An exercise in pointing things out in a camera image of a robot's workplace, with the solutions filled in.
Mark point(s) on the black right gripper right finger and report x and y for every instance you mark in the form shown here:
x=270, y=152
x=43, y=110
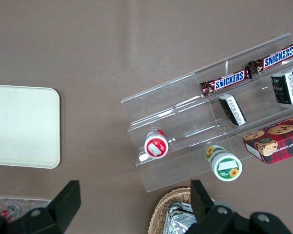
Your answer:
x=202, y=207

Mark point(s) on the cream plastic tray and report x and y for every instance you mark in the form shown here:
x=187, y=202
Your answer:
x=22, y=126

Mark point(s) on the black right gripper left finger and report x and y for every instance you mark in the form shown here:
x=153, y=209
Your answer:
x=63, y=207

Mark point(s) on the dark green small carton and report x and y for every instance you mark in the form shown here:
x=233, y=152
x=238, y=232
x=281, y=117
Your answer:
x=285, y=88
x=233, y=109

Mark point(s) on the woven wicker basket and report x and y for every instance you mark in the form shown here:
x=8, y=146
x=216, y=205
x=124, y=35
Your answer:
x=158, y=214

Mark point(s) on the green sunflower lid cup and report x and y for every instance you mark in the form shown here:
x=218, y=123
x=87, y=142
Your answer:
x=224, y=163

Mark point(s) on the clear acrylic step stand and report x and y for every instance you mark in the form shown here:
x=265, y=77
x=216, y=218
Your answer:
x=166, y=102
x=256, y=102

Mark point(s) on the Snickers chocolate bar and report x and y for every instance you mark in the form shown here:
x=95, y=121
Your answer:
x=228, y=81
x=276, y=59

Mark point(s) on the red drink can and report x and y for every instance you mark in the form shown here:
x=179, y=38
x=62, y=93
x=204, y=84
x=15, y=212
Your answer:
x=9, y=211

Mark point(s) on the clear acrylic can rack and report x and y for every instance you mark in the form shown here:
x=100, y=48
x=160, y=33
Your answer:
x=27, y=201

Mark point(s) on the red lid yogurt cup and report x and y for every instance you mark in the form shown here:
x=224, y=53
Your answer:
x=156, y=146

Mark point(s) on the red plaid cookie box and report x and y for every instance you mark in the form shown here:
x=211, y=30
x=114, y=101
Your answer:
x=278, y=141

